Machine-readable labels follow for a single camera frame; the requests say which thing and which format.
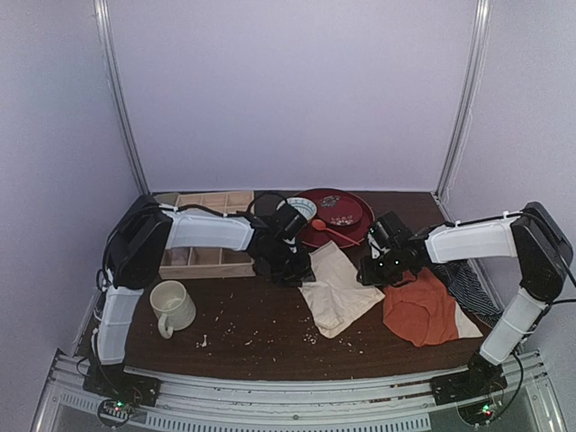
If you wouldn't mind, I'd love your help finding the round red tray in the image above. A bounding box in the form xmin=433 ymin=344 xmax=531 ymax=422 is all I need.
xmin=296 ymin=188 xmax=374 ymax=248

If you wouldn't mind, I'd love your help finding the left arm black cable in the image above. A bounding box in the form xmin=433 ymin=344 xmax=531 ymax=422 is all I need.
xmin=96 ymin=191 xmax=289 ymax=289

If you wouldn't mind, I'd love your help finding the aluminium frame post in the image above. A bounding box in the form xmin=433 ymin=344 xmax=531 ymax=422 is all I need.
xmin=435 ymin=0 xmax=491 ymax=203
xmin=93 ymin=0 xmax=150 ymax=194

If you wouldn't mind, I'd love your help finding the striped dark underwear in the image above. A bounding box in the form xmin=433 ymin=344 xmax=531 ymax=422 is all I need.
xmin=430 ymin=261 xmax=502 ymax=328

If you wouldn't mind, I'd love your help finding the olive cloth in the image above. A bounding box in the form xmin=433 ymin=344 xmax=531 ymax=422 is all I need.
xmin=153 ymin=192 xmax=179 ymax=205

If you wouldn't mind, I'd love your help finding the red floral small plate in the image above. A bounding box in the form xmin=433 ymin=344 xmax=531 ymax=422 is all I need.
xmin=315 ymin=193 xmax=363 ymax=227

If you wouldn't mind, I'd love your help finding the red plastic spoon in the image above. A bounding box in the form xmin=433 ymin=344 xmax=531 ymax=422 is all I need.
xmin=311 ymin=219 xmax=360 ymax=246

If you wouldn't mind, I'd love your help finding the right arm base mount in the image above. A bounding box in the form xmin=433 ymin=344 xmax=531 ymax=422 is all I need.
xmin=430 ymin=353 xmax=508 ymax=406

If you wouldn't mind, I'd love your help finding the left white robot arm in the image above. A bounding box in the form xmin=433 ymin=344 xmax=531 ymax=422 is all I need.
xmin=92 ymin=195 xmax=316 ymax=366

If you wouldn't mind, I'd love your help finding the left aluminium frame post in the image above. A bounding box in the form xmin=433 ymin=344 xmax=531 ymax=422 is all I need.
xmin=93 ymin=0 xmax=150 ymax=194

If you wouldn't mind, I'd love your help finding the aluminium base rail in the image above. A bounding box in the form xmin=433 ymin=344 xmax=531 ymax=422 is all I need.
xmin=33 ymin=348 xmax=566 ymax=432

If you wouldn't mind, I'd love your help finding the right aluminium frame post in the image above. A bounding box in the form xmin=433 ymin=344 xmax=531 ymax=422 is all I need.
xmin=435 ymin=0 xmax=491 ymax=203

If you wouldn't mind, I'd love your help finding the wooden compartment tray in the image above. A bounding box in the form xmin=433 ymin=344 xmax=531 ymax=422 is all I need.
xmin=159 ymin=191 xmax=255 ymax=280

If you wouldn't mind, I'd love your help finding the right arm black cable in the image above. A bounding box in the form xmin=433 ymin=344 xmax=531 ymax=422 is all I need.
xmin=449 ymin=206 xmax=576 ymax=289

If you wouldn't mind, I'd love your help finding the white ceramic mug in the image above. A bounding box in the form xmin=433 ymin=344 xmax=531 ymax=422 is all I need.
xmin=149 ymin=280 xmax=196 ymax=339

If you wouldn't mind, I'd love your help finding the blue patterned bowl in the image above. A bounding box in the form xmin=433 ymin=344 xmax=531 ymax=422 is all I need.
xmin=287 ymin=196 xmax=317 ymax=221

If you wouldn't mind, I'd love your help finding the orange underwear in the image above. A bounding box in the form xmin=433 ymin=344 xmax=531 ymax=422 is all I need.
xmin=383 ymin=268 xmax=482 ymax=347

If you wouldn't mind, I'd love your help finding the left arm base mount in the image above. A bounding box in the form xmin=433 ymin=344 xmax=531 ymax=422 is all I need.
xmin=83 ymin=359 xmax=161 ymax=407

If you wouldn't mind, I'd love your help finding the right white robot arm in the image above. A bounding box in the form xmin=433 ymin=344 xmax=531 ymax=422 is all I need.
xmin=356 ymin=201 xmax=575 ymax=365

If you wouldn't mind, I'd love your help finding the beige underwear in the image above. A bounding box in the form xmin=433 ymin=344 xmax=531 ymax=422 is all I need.
xmin=299 ymin=241 xmax=385 ymax=338

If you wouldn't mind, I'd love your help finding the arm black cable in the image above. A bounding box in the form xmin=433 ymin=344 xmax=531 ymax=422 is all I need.
xmin=96 ymin=191 xmax=289 ymax=289
xmin=449 ymin=206 xmax=576 ymax=289

